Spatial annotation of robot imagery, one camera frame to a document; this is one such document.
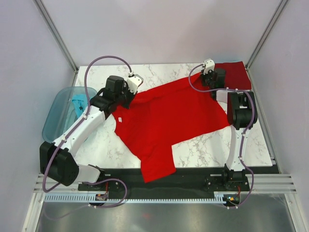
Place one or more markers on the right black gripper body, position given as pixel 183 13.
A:
pixel 206 79

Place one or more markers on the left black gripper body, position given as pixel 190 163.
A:
pixel 126 98

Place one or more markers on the bright red t shirt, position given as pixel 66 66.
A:
pixel 161 117

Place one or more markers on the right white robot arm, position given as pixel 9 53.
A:
pixel 241 115

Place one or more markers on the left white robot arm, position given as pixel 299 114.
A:
pixel 57 158

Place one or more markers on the folded dark red t shirt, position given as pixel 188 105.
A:
pixel 236 75

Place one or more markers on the teal t shirt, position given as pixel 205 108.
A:
pixel 80 103

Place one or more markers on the translucent blue plastic bin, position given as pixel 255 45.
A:
pixel 61 115

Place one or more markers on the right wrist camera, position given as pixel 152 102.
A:
pixel 208 66

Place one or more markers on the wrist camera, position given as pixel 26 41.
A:
pixel 134 83
pixel 208 66

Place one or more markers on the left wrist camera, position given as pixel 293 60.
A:
pixel 134 83

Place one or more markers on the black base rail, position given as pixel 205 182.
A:
pixel 184 183

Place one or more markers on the right aluminium frame post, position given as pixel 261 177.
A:
pixel 267 31

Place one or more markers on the aluminium frame post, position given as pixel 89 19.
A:
pixel 55 33
pixel 267 31

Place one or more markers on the white slotted cable duct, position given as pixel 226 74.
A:
pixel 100 198

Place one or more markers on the left aluminium frame post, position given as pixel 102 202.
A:
pixel 55 33

